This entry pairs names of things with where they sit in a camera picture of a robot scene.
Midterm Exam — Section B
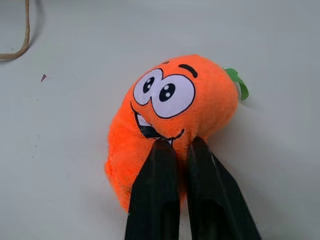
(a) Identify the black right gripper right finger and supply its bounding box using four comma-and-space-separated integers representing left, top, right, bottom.
187, 136, 263, 240

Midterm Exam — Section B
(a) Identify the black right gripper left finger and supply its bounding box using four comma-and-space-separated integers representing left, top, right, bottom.
124, 138, 181, 240

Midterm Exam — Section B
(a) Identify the orange carrot plush toy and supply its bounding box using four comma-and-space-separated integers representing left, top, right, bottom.
103, 54, 250, 213

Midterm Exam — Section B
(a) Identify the brown paper bag rope handle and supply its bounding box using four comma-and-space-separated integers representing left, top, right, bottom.
0, 0, 31, 60

